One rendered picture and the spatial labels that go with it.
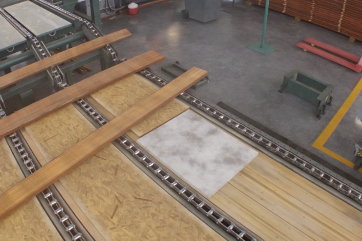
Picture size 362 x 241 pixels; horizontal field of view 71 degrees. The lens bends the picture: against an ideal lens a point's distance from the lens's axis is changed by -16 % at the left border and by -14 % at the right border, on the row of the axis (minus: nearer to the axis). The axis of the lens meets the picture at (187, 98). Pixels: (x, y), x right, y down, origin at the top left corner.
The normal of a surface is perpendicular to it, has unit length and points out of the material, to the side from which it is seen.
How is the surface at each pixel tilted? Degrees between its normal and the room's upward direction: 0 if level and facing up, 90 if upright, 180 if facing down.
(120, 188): 0
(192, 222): 0
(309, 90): 90
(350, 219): 0
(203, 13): 94
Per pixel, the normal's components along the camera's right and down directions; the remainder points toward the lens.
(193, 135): 0.01, -0.82
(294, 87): -0.71, 0.40
